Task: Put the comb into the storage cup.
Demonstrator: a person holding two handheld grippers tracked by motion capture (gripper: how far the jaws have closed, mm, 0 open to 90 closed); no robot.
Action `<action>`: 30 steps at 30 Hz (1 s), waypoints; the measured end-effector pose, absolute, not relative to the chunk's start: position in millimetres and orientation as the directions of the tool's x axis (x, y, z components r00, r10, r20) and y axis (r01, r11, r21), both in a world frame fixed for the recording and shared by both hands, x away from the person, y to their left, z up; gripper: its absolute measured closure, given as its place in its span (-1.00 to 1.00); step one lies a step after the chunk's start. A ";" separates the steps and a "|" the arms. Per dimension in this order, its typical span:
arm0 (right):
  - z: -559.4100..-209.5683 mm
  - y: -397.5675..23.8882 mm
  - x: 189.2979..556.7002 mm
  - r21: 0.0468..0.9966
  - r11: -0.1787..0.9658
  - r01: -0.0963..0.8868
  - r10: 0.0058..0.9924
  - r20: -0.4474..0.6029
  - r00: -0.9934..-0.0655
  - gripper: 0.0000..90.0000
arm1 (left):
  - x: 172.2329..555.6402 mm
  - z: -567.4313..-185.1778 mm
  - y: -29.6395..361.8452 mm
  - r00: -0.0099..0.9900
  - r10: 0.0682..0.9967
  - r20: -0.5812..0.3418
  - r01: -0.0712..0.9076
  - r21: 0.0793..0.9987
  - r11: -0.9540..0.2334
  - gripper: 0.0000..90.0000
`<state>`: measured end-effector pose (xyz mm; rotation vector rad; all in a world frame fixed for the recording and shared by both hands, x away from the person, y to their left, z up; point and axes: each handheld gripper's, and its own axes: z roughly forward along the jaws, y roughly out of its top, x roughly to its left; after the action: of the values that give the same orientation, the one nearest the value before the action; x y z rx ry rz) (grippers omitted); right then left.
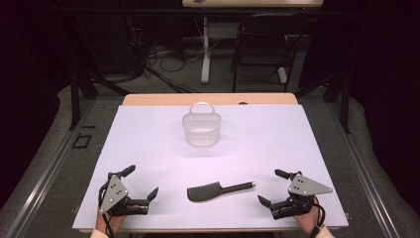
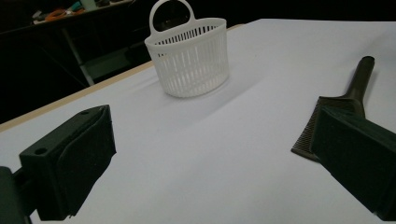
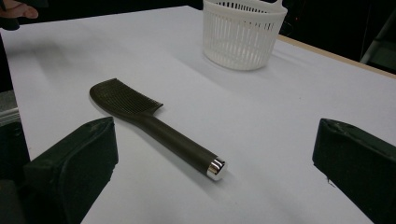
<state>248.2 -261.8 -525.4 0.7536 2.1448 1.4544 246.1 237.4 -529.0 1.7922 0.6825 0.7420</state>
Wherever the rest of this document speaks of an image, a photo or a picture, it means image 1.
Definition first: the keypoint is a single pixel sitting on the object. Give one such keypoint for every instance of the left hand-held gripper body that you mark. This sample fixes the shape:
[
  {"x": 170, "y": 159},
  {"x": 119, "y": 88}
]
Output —
[{"x": 114, "y": 193}]

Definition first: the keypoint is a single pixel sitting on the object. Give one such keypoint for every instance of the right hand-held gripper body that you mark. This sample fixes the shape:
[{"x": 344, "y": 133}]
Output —
[{"x": 305, "y": 186}]

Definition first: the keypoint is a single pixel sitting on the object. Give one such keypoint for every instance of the white plastic basket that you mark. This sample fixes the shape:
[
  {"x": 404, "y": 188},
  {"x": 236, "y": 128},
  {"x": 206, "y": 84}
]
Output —
[{"x": 201, "y": 130}]

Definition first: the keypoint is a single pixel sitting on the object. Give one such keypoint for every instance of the person's left hand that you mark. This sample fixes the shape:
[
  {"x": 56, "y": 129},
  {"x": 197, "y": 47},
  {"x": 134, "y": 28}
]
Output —
[{"x": 109, "y": 223}]

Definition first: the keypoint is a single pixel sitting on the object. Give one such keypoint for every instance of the person's right hand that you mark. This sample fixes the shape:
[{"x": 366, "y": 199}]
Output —
[{"x": 308, "y": 221}]

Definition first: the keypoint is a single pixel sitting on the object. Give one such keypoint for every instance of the white table sheet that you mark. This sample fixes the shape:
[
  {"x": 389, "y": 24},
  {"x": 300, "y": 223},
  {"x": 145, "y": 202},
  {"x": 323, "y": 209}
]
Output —
[{"x": 231, "y": 158}]

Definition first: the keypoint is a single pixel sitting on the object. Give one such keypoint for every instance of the wooden table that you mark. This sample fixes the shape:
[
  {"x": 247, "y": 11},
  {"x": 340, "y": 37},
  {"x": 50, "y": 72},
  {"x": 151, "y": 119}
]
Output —
[{"x": 165, "y": 99}]

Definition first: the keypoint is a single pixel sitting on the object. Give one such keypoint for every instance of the black chair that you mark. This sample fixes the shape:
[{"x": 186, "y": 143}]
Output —
[{"x": 264, "y": 43}]

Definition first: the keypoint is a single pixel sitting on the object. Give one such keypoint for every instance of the background desk with white legs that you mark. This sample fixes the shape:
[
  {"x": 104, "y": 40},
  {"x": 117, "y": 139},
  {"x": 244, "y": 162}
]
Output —
[{"x": 205, "y": 49}]

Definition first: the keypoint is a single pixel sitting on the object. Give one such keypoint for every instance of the grey box under desk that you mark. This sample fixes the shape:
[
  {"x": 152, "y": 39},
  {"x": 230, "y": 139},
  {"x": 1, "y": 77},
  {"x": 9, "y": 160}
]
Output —
[{"x": 224, "y": 30}]

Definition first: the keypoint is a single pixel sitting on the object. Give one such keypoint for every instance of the aluminium floor rail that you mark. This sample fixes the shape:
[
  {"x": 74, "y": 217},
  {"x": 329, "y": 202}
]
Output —
[
  {"x": 363, "y": 172},
  {"x": 49, "y": 168}
]

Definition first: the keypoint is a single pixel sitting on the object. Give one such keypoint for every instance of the black metal frame post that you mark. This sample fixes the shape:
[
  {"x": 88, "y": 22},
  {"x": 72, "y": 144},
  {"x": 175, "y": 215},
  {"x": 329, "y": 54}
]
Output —
[{"x": 74, "y": 99}]

